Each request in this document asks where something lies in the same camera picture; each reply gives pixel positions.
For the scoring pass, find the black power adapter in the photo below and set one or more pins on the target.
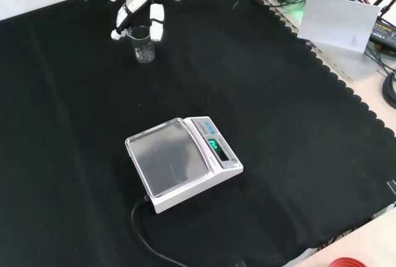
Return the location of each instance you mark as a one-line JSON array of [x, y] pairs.
[[383, 33]]

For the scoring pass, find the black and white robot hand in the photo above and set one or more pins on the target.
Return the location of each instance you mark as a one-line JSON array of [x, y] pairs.
[[157, 16]]

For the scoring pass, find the clear glass beaker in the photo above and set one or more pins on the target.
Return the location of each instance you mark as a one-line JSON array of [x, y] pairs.
[[143, 52]]

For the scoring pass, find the pale board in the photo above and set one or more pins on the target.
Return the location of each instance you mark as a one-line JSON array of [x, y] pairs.
[[337, 21]]

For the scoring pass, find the black bench cloth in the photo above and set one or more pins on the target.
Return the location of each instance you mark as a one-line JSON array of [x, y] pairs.
[[278, 125]]

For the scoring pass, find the grey metal base plate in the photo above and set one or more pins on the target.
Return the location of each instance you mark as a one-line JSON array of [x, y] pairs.
[[349, 63]]

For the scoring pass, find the white electronic balance steel pan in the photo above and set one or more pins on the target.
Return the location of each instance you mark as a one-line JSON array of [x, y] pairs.
[[173, 159]]

